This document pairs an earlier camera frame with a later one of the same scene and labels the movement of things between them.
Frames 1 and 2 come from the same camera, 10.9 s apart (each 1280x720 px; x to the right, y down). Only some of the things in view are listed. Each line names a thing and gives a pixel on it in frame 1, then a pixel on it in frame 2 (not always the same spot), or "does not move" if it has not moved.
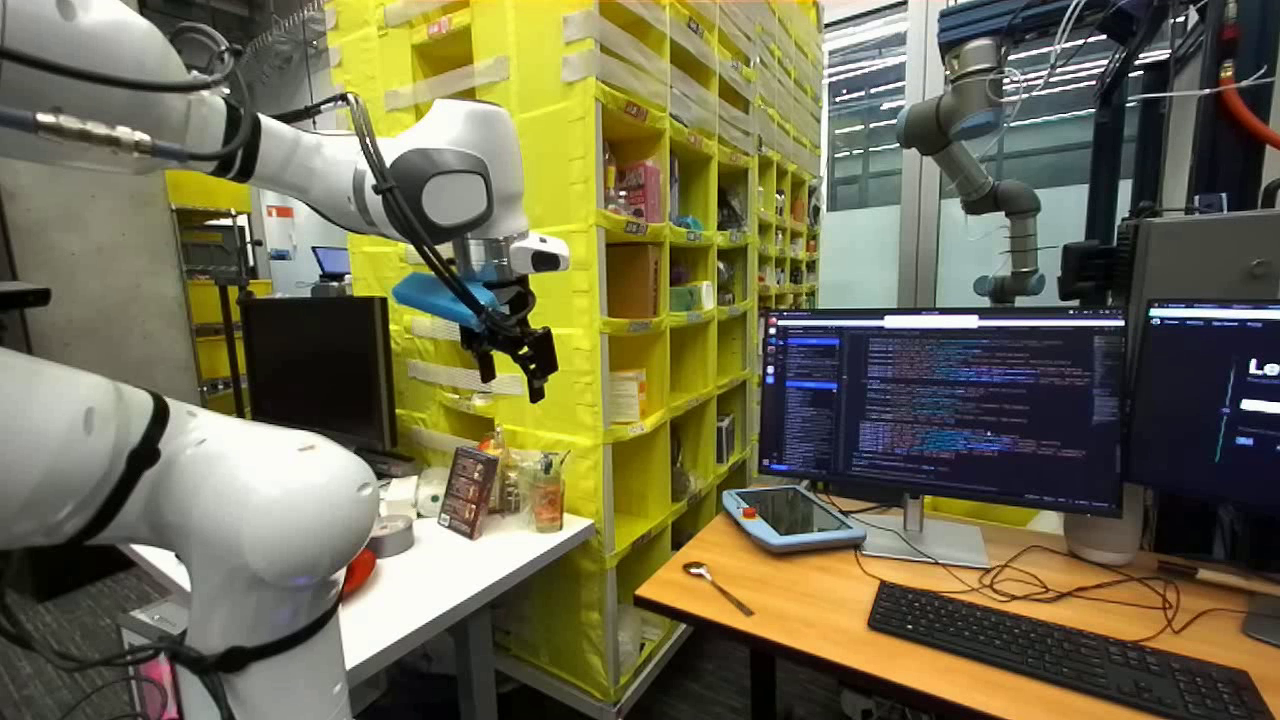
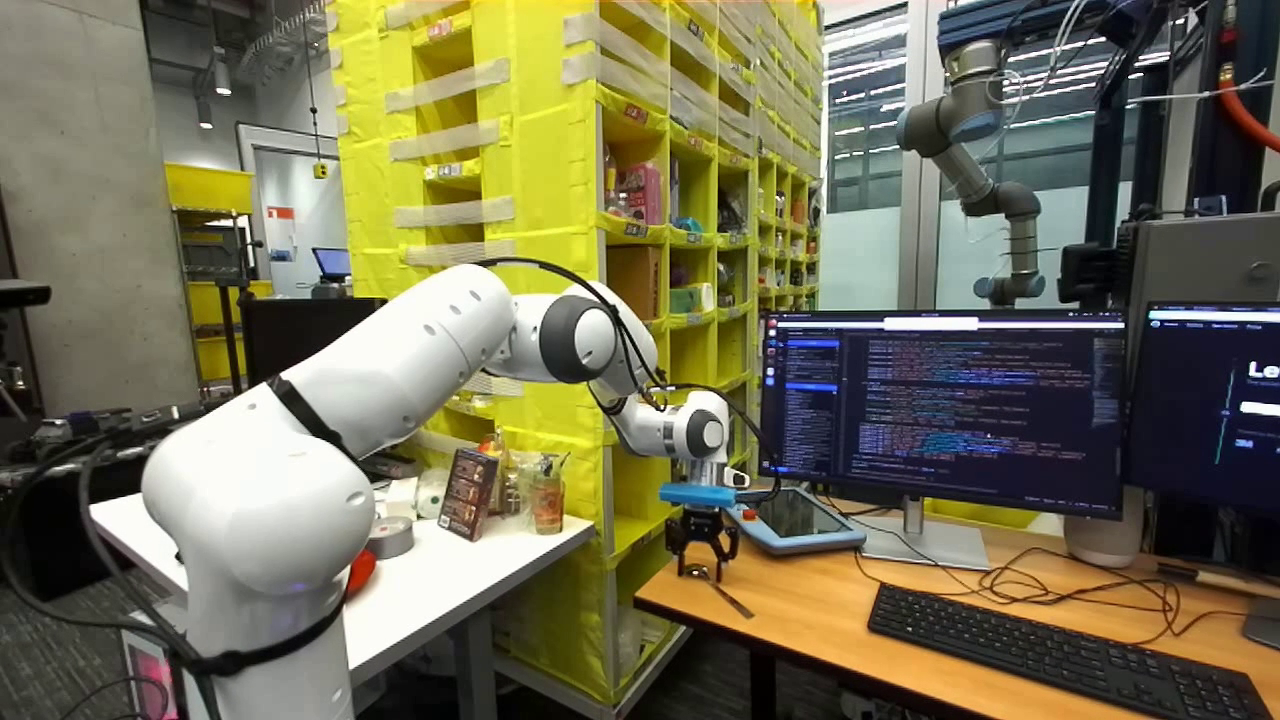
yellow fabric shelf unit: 679,155 does not move
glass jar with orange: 551,495 does not move
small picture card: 469,495 does not move
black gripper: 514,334 to 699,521
